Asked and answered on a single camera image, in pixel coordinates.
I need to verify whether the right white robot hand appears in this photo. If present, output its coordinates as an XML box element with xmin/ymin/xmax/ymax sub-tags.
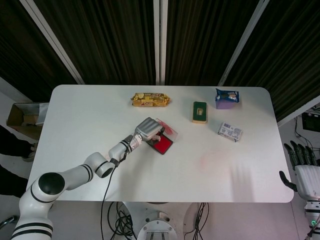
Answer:
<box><xmin>279</xmin><ymin>140</ymin><xmax>320</xmax><ymax>201</ymax></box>

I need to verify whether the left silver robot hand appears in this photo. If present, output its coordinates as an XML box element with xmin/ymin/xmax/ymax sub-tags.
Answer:
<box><xmin>134</xmin><ymin>116</ymin><xmax>166</xmax><ymax>146</ymax></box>

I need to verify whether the round grey robot base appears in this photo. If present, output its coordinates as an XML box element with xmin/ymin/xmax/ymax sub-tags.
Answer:
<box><xmin>136</xmin><ymin>211</ymin><xmax>179</xmax><ymax>240</ymax></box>

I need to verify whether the red ink pad clear lid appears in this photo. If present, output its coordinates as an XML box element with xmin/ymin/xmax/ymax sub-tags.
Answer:
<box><xmin>147</xmin><ymin>117</ymin><xmax>180</xmax><ymax>156</ymax></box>

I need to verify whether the yellow biscuit package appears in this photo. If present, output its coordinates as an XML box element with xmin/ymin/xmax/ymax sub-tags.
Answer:
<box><xmin>130</xmin><ymin>92</ymin><xmax>173</xmax><ymax>108</ymax></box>

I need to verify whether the green and yellow sponge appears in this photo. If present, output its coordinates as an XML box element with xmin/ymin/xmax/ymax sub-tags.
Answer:
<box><xmin>191</xmin><ymin>100</ymin><xmax>209</xmax><ymax>124</ymax></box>

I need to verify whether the white and blue carton box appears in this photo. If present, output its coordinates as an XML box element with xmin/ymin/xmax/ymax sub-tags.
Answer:
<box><xmin>216</xmin><ymin>121</ymin><xmax>244</xmax><ymax>143</ymax></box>

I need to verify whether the blue cookie packet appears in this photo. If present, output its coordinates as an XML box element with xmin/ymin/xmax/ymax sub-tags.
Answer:
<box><xmin>215</xmin><ymin>88</ymin><xmax>240</xmax><ymax>104</ymax></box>

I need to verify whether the black pleated curtain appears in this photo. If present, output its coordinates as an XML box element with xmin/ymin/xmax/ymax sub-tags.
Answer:
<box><xmin>0</xmin><ymin>0</ymin><xmax>320</xmax><ymax>123</ymax></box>

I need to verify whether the brown cardboard box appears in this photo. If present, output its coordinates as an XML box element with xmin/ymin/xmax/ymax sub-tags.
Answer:
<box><xmin>6</xmin><ymin>102</ymin><xmax>50</xmax><ymax>141</ymax></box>

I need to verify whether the person's dark trouser leg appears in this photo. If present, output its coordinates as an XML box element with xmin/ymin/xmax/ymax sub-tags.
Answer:
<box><xmin>0</xmin><ymin>124</ymin><xmax>38</xmax><ymax>198</ymax></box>

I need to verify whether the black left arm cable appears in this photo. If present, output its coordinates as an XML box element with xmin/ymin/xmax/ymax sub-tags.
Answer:
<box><xmin>100</xmin><ymin>149</ymin><xmax>127</xmax><ymax>240</ymax></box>

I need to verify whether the white upright frame post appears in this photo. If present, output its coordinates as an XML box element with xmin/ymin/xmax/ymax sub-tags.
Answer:
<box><xmin>152</xmin><ymin>0</ymin><xmax>169</xmax><ymax>85</ymax></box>

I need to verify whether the black floor cable bundle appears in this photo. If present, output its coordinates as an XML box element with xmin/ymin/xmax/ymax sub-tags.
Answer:
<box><xmin>183</xmin><ymin>201</ymin><xmax>211</xmax><ymax>236</ymax></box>
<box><xmin>107</xmin><ymin>201</ymin><xmax>138</xmax><ymax>240</ymax></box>

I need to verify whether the white slanted frame post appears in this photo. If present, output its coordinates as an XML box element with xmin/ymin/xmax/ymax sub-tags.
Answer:
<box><xmin>19</xmin><ymin>0</ymin><xmax>85</xmax><ymax>85</ymax></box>
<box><xmin>217</xmin><ymin>0</ymin><xmax>271</xmax><ymax>87</ymax></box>

